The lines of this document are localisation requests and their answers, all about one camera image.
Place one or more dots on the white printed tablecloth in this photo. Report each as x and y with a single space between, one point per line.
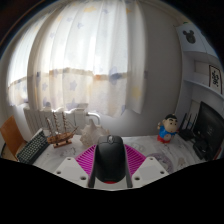
146 145

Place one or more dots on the cartoon boy figurine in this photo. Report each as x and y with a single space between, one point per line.
166 131

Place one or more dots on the small black box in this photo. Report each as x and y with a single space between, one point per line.
201 148

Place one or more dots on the black computer mouse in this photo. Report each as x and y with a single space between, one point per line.
110 160

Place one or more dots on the white wall shelf unit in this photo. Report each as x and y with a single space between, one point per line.
196 63

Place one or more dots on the large white conch shell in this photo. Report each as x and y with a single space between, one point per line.
90 135

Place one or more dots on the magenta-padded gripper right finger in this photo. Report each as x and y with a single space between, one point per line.
150 170

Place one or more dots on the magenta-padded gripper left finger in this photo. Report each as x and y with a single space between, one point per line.
70 170

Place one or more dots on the white radiator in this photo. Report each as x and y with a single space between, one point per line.
36 118

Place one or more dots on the brown wooden chair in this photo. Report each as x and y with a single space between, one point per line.
11 135

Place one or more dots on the white star-print curtain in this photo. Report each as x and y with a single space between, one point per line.
90 56

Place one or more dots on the black router with antennas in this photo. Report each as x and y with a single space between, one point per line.
186 133

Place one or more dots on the black monitor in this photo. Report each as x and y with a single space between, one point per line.
211 128

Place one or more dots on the black keyboard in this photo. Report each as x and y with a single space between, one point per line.
31 148

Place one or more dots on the wooden sailing ship model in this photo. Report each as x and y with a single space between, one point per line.
61 137

